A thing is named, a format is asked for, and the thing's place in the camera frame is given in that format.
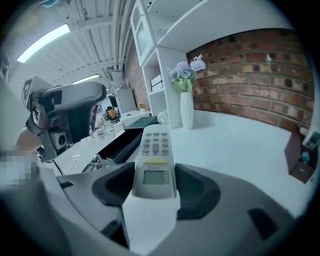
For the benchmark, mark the dark teal box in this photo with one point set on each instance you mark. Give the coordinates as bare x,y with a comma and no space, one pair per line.
142,122

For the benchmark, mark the white ribbed vase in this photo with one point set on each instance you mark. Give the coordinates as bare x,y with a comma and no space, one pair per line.
187,112

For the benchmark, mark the stack of red books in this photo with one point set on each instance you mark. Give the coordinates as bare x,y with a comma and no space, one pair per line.
157,88

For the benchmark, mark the white desk with drawers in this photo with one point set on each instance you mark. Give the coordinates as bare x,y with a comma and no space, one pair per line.
225,155

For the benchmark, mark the orange black office chair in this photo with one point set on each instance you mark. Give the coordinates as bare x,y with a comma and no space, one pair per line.
111,113

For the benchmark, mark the long ceiling light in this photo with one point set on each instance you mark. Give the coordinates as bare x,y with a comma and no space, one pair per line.
86,78
43,42

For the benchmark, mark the white shelf unit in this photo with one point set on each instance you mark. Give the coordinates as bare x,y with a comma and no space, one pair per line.
200,30

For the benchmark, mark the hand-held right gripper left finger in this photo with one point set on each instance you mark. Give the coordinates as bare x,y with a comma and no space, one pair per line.
112,185

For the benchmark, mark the left hand-held gripper white camera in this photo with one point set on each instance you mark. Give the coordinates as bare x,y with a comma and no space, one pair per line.
60,141

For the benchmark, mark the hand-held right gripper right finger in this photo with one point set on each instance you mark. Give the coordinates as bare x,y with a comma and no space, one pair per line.
200,190

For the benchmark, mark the white mug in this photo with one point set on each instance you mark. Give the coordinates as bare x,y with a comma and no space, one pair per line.
162,118

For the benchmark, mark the brown wooden organizer box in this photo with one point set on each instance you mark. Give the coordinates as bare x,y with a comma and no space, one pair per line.
292,155

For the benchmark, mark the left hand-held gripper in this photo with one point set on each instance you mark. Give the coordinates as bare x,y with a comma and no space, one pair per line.
36,90

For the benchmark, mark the small potted flowers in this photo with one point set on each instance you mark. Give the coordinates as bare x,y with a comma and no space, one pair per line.
141,108

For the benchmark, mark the black box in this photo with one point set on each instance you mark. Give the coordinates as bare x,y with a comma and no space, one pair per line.
120,150

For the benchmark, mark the red hardcover book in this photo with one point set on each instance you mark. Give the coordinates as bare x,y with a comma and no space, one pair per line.
156,80

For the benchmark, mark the blue artificial flowers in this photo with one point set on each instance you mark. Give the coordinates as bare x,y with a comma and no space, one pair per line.
183,70

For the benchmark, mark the person's white t-shirt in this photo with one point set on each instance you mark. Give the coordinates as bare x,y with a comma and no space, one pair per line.
20,220

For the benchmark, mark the person's head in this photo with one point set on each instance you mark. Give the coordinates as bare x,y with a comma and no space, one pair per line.
17,167

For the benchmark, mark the person's left forearm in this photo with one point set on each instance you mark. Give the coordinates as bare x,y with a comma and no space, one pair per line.
27,142

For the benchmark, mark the grey metal cabinet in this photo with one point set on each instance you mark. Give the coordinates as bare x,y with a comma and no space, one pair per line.
126,100

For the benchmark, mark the white remote control with display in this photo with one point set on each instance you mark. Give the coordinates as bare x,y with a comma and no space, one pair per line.
312,138

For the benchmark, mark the white side table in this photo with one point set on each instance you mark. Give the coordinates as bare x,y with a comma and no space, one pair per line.
135,115

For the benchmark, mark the white glass cabinet door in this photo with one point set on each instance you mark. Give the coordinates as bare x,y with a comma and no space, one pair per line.
142,35

